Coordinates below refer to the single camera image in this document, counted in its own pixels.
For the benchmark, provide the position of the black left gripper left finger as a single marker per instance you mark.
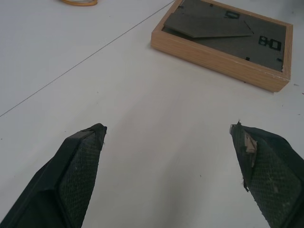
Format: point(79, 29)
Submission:
point(59, 180)

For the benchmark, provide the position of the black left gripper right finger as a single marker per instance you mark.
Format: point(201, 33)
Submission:
point(270, 178)

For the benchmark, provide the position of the wooden picture frame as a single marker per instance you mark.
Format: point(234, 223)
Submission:
point(221, 45)

